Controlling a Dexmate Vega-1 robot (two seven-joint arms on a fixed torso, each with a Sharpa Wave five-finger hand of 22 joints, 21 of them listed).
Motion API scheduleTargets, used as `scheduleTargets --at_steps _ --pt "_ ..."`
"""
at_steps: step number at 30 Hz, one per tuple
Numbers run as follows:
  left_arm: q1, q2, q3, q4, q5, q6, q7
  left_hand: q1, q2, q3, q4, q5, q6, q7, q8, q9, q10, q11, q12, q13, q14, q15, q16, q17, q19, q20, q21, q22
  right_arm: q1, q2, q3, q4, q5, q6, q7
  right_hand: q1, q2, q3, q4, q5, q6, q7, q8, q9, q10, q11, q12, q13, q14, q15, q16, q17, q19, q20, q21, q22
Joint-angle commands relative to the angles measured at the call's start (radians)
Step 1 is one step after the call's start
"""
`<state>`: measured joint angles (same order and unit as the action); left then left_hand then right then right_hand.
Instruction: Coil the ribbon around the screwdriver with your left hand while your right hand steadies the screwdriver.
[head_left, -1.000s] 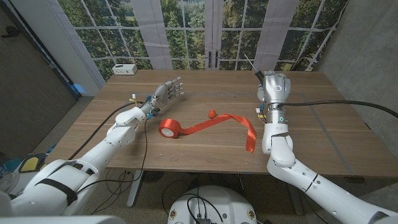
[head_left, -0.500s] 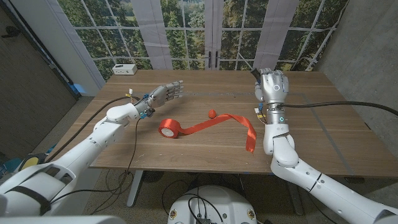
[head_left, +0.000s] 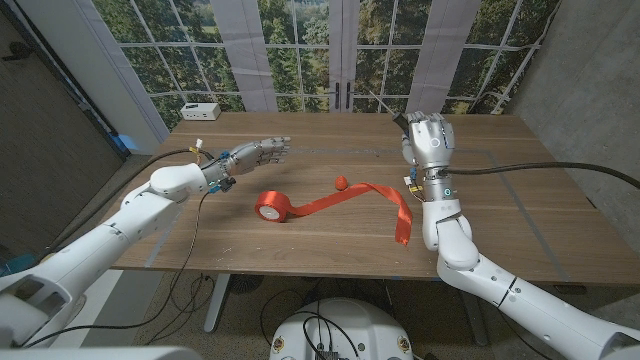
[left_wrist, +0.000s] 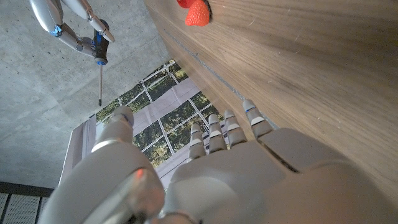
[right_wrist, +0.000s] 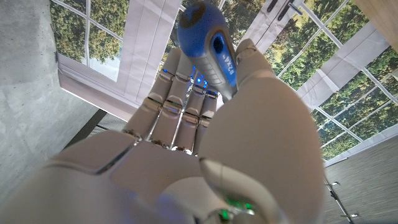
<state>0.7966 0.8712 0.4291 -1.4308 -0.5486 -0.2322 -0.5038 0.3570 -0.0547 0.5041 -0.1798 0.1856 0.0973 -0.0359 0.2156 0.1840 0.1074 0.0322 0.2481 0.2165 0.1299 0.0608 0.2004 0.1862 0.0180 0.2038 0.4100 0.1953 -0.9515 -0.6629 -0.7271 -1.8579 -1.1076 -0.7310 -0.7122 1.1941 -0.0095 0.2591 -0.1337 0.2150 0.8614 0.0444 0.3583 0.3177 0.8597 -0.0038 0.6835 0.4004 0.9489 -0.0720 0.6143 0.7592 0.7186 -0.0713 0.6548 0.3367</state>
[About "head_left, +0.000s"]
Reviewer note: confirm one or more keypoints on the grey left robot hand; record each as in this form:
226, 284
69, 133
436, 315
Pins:
245, 156

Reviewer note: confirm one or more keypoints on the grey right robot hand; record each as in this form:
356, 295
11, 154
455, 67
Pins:
430, 145

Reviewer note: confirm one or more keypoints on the orange satin ribbon roll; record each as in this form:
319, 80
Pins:
272, 202

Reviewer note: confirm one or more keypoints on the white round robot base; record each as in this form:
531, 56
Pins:
360, 330

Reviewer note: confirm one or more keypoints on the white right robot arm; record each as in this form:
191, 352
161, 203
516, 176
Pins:
455, 245

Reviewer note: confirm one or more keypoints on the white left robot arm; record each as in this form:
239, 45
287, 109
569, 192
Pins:
125, 220

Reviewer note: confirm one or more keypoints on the white power strip box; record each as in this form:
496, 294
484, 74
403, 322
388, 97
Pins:
200, 111

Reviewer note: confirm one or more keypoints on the small orange ball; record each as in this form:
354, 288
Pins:
341, 183

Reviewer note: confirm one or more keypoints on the printed window forest backdrop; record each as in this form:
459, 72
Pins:
450, 50

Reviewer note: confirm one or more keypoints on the blue tape patch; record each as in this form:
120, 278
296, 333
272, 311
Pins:
125, 142

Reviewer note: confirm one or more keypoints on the black round floor object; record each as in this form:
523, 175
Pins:
246, 283

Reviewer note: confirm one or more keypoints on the grey metal table leg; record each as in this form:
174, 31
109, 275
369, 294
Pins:
477, 330
217, 305

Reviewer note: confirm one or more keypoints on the dark wooden door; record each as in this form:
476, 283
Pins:
30, 150

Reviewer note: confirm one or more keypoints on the black connector box on base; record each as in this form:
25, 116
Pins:
326, 356

